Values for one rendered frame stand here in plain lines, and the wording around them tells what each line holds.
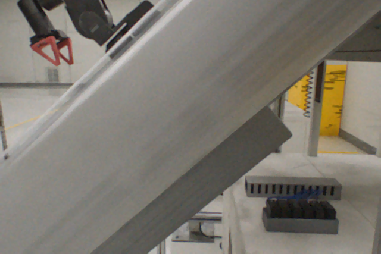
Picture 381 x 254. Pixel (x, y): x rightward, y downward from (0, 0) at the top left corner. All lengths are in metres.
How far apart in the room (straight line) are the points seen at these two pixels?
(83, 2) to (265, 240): 0.60
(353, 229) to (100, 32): 0.70
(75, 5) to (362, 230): 0.76
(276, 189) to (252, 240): 0.22
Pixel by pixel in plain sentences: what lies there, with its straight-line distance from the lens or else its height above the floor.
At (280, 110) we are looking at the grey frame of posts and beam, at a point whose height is 0.80.
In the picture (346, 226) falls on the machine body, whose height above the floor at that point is 0.62.
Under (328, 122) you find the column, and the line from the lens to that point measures 4.01.
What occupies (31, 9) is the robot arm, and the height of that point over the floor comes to 1.14.
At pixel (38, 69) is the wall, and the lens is 10.76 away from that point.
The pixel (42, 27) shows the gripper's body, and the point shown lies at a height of 1.10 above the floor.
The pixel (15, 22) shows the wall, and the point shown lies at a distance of 11.10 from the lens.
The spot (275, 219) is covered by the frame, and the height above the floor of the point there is 0.65.
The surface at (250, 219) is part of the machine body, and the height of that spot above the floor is 0.62.
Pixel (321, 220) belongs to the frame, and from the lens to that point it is 0.74.
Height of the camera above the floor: 1.02
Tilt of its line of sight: 12 degrees down
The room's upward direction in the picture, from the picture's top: straight up
